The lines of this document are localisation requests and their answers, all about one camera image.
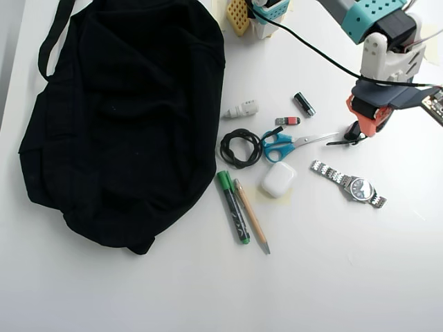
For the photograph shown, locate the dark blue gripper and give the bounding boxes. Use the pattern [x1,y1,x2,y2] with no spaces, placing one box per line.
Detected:
[346,78,442,138]

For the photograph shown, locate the white and teal robot base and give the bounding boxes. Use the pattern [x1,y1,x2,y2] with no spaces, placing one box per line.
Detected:
[246,0,290,39]

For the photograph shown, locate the black fabric bag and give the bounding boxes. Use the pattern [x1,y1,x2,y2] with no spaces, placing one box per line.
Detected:
[17,0,227,257]

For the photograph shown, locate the silver wristwatch with dark dial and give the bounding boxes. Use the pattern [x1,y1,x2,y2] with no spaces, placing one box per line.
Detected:
[310,159,388,210]

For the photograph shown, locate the black AA battery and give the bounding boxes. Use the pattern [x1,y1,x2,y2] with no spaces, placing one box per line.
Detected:
[293,91,317,118]

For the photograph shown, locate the red and black USB stick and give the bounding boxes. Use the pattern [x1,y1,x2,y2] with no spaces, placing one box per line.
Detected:
[275,116,302,127]

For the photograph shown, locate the beige masking tape piece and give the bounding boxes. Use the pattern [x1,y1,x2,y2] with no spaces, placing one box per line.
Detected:
[211,0,230,33]
[422,23,443,67]
[255,185,295,208]

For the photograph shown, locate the white earbuds case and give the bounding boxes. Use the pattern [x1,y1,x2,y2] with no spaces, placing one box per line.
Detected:
[260,161,296,199]

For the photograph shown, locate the white small adapter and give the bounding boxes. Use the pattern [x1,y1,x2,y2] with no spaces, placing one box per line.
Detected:
[221,99,260,120]

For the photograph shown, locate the beige ballpoint pen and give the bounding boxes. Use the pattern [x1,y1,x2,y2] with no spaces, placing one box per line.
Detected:
[233,178,271,256]

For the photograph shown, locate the green marker pen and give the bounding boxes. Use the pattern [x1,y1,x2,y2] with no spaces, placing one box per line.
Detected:
[216,170,251,246]

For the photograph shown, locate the yellow perforated block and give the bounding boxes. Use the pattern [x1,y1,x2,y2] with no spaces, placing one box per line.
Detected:
[226,0,251,37]

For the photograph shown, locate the small camera circuit board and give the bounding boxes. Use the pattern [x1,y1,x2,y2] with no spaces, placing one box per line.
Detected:
[421,88,443,127]

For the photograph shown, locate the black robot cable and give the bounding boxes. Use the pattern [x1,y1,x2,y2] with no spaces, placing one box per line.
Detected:
[246,0,443,89]

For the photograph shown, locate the blue-handled scissors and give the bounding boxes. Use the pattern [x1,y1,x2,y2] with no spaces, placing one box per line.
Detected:
[260,131,341,163]

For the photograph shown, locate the black braided USB cable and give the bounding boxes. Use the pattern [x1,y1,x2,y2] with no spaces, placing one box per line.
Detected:
[219,124,287,170]

